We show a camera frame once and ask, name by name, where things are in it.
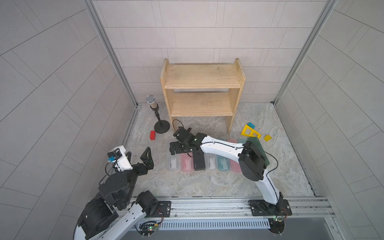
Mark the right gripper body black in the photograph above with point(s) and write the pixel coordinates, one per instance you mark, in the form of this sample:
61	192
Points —
187	144

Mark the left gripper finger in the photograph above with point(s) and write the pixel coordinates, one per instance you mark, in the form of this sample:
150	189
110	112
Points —
128	156
147	160

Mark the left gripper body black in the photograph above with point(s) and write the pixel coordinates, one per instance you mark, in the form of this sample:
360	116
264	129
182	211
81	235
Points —
137	170

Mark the clear white pencil case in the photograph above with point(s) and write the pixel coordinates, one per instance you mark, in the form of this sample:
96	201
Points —
210	161
172	162

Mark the pink pencil case top shelf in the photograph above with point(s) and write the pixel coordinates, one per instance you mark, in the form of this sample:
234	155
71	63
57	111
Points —
187	164

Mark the pink pencil case shelf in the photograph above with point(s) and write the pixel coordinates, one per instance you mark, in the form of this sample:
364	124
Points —
235	167
187	164

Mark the black pencil case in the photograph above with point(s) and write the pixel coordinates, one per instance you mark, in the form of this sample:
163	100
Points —
199	160

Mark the teal pencil case with label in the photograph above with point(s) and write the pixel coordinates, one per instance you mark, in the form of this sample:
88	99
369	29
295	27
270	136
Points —
224	164

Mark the light blue pencil case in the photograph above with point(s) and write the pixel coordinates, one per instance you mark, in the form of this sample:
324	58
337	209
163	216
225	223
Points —
242	141

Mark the dark green pencil case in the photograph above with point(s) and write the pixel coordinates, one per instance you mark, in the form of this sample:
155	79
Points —
256	145

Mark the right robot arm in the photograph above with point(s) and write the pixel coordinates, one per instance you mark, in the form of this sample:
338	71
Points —
250	159

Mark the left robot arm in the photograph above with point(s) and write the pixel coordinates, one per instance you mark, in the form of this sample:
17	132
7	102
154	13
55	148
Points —
111	214

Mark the wooden two-tier shelf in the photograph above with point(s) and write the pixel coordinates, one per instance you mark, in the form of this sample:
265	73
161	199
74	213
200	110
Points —
203	90

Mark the red small block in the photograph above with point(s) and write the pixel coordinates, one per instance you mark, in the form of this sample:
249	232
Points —
152	135

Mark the silver microphone on stand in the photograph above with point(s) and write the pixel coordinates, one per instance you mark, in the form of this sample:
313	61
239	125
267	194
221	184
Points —
161	126

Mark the yellow triangle block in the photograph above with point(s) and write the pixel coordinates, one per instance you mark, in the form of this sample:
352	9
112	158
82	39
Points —
248	131

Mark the left circuit board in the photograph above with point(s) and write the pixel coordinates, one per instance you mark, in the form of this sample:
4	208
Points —
148	228

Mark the circuit board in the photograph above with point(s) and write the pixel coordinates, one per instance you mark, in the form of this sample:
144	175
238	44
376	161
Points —
148	228
276	226

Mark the teal small block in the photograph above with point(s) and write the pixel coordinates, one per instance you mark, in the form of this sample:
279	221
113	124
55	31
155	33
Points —
251	125

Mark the yellow flat square block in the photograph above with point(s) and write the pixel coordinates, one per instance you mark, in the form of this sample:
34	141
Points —
267	138

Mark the right circuit board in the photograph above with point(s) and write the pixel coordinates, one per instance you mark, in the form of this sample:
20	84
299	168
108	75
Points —
276	226

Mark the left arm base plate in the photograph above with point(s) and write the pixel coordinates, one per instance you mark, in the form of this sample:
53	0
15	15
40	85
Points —
163	209

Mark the aluminium mounting rail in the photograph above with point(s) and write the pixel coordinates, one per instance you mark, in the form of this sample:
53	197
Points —
233	212

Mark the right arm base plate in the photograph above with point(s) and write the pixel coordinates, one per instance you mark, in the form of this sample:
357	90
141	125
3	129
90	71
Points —
261	208

